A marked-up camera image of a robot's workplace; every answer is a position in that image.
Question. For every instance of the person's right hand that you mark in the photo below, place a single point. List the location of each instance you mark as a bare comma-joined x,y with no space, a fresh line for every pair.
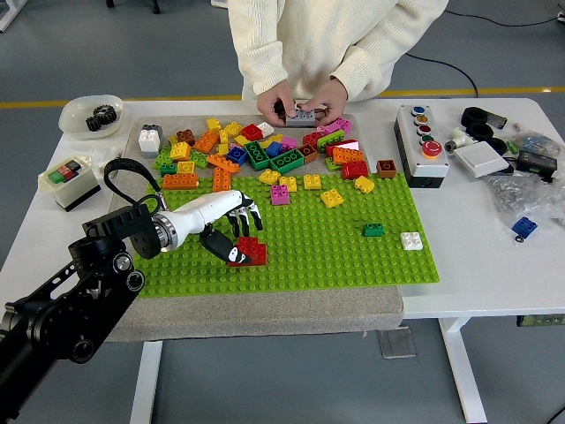
273,99

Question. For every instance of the person's left hand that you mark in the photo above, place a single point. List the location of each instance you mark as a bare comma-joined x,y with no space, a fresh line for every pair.
331,95

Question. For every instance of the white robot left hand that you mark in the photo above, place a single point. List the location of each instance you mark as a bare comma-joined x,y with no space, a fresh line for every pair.
207,209

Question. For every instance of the dark grey brick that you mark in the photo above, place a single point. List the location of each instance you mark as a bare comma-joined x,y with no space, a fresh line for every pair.
279,110

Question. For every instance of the light grey studded brick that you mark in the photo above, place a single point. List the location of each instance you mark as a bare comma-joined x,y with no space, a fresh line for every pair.
301,117

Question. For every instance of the red square brick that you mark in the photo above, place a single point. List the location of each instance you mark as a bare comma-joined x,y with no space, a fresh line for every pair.
249,245
252,131
312,139

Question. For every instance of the red two-by-four brick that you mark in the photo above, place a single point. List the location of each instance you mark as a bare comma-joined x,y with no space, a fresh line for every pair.
260,258

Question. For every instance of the person's left forearm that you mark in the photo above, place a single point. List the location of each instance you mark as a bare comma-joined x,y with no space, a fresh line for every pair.
379,53

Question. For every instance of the person's right forearm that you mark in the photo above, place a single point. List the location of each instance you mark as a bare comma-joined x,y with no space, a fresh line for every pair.
260,57

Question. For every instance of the white square brick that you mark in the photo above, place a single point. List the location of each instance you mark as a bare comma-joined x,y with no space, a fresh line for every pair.
411,241
267,129

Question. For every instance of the orange two-by-four brick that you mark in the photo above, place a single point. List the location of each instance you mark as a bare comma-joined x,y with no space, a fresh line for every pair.
348,155
221,179
181,182
206,141

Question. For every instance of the pink brick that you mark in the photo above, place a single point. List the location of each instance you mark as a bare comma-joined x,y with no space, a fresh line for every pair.
327,130
289,142

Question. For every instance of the lime green long brick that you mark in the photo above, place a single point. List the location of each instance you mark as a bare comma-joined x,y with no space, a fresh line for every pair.
329,140

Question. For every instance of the yellow square brick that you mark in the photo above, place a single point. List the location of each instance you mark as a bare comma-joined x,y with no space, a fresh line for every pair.
364,184
312,182
268,176
288,183
186,167
180,151
331,198

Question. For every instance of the blue square brick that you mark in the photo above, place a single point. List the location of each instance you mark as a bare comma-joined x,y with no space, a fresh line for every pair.
237,155
273,149
524,225

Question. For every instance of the orange long curved brick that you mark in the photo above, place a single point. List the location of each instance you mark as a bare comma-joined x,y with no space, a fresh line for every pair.
223,162

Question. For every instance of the small yellow brick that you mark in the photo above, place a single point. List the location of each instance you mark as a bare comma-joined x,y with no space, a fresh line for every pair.
213,124
233,129
224,136
241,140

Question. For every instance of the long red sloped brick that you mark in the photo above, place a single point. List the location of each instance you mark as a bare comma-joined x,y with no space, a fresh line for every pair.
344,146

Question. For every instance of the small dark green brick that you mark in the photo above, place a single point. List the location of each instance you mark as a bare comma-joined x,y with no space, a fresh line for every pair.
373,229
168,169

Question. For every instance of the brown hollow brick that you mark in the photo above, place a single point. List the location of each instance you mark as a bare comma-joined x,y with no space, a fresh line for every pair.
307,153

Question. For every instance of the green hollow brick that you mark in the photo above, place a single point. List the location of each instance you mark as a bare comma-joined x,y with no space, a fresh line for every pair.
260,164
289,168

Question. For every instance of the brown square brick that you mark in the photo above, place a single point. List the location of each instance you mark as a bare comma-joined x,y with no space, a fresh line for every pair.
186,137
385,168

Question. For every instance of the glossy red brick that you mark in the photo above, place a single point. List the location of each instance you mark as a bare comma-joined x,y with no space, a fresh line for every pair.
354,170

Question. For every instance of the white and grey brick stack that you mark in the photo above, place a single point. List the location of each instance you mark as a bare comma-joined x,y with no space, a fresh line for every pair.
149,141

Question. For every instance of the green studded baseplate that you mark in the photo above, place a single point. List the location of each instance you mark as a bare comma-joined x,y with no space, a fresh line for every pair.
309,265

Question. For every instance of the person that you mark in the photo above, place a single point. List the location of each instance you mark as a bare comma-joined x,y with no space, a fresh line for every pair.
318,35

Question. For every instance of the white shoe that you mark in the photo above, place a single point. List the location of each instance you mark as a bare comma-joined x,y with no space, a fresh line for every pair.
218,2

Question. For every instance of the grey-brown fabric mat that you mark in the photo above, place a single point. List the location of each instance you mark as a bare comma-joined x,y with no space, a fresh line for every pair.
247,315

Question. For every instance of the white pushbutton control box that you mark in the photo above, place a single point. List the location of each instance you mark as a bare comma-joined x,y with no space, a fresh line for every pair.
426,167

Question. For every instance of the white printed tube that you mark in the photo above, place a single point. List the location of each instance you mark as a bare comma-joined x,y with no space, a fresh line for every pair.
99,155

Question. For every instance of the black rubber tire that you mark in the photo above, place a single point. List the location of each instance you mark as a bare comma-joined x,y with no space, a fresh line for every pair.
504,146
464,117
469,131

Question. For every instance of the white cylinder metal tip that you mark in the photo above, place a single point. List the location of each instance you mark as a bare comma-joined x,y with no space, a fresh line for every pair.
459,140

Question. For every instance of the black metal gears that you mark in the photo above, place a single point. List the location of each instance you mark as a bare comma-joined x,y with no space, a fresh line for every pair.
101,118

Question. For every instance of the white plastic bowl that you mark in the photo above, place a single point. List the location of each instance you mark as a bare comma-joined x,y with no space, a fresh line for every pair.
73,117

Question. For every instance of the small clear-lidded black box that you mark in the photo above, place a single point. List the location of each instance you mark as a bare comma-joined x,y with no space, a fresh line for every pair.
498,120

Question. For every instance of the white table leg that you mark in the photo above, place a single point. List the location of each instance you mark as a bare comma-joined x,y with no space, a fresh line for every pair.
145,384
465,380

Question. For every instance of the green plastic connector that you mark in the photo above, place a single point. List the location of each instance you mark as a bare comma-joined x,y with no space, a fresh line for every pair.
512,146

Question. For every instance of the clear bag of screws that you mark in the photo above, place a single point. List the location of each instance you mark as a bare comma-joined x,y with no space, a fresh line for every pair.
512,194

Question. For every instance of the clear bag blue parts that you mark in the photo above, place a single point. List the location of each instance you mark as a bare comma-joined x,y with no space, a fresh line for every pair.
536,142

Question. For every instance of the black power adapter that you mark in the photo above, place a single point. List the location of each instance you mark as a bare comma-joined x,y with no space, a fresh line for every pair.
536,162

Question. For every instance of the grey metal floor plate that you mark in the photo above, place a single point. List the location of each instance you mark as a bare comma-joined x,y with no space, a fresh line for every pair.
397,344

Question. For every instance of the white red-green switch box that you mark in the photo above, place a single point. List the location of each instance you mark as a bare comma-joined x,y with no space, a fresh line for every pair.
70,192

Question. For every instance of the white flat wall switch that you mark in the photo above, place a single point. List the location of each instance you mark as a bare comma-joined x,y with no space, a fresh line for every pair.
481,160

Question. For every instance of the white furniture frame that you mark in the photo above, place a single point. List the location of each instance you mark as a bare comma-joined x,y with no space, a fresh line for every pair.
9,17

